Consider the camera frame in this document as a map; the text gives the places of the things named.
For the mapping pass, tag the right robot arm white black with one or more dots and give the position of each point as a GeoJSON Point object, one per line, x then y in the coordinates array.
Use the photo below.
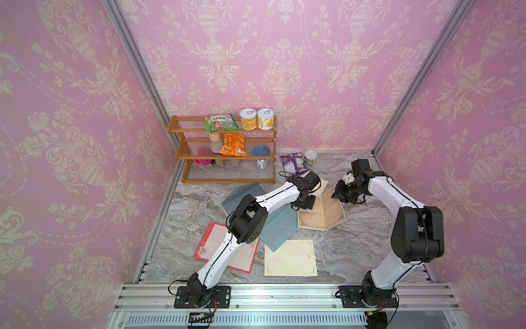
{"type": "Point", "coordinates": [418, 232]}

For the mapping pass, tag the blue lid cup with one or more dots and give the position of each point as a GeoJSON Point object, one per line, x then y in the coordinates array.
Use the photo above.
{"type": "Point", "coordinates": [260, 152]}

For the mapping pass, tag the right yellow can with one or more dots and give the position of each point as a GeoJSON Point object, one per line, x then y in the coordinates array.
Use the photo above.
{"type": "Point", "coordinates": [265, 119]}

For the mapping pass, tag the left yellow can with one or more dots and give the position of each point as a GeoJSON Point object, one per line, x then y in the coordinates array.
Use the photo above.
{"type": "Point", "coordinates": [248, 119]}

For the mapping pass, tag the orange snack bag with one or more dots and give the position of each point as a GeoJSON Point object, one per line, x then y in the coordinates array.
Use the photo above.
{"type": "Point", "coordinates": [233, 144]}

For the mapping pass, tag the yellow can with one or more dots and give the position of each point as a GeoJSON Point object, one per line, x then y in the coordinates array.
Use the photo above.
{"type": "Point", "coordinates": [265, 119]}
{"type": "Point", "coordinates": [248, 119]}

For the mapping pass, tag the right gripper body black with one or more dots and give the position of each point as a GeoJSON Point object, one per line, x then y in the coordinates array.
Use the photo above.
{"type": "Point", "coordinates": [348, 192]}

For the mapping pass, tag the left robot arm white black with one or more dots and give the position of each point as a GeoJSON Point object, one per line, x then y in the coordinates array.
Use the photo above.
{"type": "Point", "coordinates": [244, 225]}

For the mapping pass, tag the dark grey envelope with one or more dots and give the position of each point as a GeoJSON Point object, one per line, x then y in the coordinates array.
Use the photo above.
{"type": "Point", "coordinates": [231, 203]}

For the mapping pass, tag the cream yellow letter paper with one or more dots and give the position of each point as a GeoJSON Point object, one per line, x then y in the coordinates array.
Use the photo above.
{"type": "Point", "coordinates": [294, 258]}

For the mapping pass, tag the green instant noodle cup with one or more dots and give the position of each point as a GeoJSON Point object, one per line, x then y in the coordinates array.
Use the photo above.
{"type": "Point", "coordinates": [310, 158]}

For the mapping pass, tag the purple snack bag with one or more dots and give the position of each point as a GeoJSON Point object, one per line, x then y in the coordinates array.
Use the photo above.
{"type": "Point", "coordinates": [294, 163]}

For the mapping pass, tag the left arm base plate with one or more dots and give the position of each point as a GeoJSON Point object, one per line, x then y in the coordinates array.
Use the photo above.
{"type": "Point", "coordinates": [217, 297]}

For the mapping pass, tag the beige bottle on shelf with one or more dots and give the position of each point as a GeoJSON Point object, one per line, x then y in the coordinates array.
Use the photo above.
{"type": "Point", "coordinates": [216, 142]}

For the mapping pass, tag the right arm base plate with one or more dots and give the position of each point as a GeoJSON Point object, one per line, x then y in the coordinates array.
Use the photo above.
{"type": "Point", "coordinates": [353, 296]}

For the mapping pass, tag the wooden three-tier shelf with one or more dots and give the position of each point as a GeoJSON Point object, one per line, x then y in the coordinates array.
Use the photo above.
{"type": "Point", "coordinates": [191, 135]}

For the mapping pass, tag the cream envelope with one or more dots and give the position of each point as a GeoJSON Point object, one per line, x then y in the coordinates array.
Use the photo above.
{"type": "Point", "coordinates": [314, 182]}

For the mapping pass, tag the pink item on shelf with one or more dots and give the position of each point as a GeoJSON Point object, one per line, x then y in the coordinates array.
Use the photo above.
{"type": "Point", "coordinates": [202, 157]}

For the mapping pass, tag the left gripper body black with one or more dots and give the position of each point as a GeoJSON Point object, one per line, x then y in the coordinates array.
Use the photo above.
{"type": "Point", "coordinates": [307, 203]}

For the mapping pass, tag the green snack bag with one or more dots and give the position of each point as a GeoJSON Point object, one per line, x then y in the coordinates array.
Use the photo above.
{"type": "Point", "coordinates": [219, 123]}

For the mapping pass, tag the aluminium front rail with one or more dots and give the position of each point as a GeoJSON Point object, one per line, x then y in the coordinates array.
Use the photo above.
{"type": "Point", "coordinates": [285, 297]}

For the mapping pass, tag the teal blue envelope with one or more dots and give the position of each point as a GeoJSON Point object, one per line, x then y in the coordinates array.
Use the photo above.
{"type": "Point", "coordinates": [279, 227]}

